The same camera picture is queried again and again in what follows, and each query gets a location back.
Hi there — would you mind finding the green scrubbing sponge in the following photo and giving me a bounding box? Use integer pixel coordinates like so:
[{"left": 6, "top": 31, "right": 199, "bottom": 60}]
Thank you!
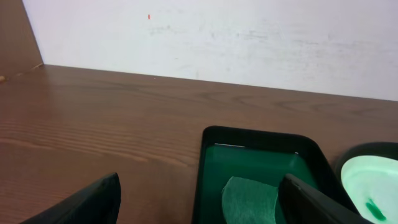
[{"left": 221, "top": 177, "right": 278, "bottom": 224}]

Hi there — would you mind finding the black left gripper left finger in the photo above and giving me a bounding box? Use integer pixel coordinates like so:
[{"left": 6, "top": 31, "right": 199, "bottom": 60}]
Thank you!
[{"left": 22, "top": 172, "right": 121, "bottom": 224}]

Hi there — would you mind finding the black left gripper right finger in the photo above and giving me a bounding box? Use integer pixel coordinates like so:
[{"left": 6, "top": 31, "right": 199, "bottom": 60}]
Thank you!
[{"left": 278, "top": 174, "right": 371, "bottom": 224}]

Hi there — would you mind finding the round black serving tray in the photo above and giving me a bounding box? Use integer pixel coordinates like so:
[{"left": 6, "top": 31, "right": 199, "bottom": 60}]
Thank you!
[{"left": 333, "top": 142, "right": 397, "bottom": 182}]

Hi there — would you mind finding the dark green rectangular tray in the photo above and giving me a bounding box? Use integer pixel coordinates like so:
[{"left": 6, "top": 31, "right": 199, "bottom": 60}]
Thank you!
[{"left": 192, "top": 126, "right": 358, "bottom": 223}]

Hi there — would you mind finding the mint green plate with stain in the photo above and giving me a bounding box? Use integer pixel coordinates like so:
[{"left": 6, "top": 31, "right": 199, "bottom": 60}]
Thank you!
[{"left": 341, "top": 156, "right": 398, "bottom": 224}]

